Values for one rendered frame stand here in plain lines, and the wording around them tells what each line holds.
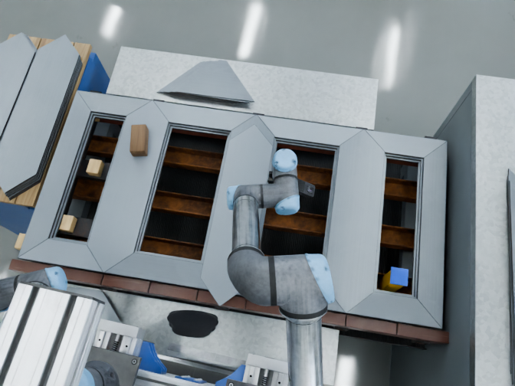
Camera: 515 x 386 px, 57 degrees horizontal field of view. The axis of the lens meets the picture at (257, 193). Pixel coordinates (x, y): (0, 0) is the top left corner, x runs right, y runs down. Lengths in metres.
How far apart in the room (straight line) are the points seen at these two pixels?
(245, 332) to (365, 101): 1.11
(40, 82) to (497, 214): 1.88
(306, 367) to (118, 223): 0.99
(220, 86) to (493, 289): 1.33
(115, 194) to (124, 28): 1.78
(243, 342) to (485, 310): 0.85
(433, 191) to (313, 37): 1.69
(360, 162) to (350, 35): 1.57
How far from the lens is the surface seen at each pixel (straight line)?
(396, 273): 1.77
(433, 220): 1.90
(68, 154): 2.06
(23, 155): 2.14
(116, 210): 1.90
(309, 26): 3.37
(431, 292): 1.83
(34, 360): 0.59
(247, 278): 1.09
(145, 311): 1.95
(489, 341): 1.66
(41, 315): 0.59
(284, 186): 1.43
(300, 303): 1.10
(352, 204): 1.85
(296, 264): 1.09
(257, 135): 1.94
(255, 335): 1.89
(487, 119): 1.91
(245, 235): 1.22
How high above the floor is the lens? 2.56
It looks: 69 degrees down
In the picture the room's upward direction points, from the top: 3 degrees counter-clockwise
